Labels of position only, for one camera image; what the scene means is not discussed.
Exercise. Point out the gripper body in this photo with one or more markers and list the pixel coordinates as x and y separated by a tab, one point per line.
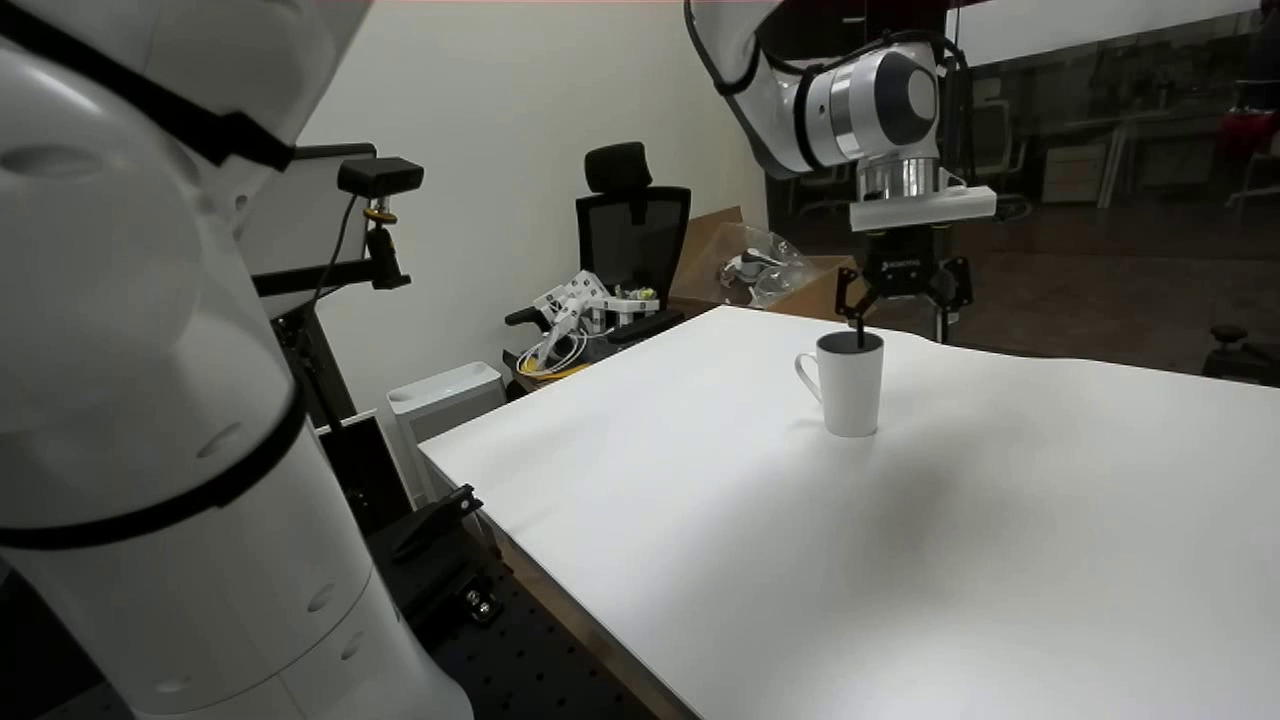
905	265

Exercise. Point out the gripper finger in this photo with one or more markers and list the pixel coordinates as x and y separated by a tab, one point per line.
846	295
958	285

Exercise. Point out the white mug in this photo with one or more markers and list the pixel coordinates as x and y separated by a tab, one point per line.
850	395

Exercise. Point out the clear plastic bag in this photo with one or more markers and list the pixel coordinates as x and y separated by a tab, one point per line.
760	265

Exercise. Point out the cardboard box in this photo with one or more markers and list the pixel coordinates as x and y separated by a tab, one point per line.
715	235

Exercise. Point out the black office chair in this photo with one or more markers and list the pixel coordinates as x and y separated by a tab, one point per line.
632	235

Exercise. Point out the white table cover sheet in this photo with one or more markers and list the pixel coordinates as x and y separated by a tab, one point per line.
850	560

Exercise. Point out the white bin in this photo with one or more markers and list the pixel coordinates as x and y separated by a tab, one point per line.
445	395

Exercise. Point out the black clamp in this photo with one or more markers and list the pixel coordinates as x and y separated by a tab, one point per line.
440	560

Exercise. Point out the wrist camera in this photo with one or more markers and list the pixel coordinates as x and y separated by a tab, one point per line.
920	208

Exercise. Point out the camera on mount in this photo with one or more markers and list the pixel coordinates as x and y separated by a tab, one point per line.
380	177

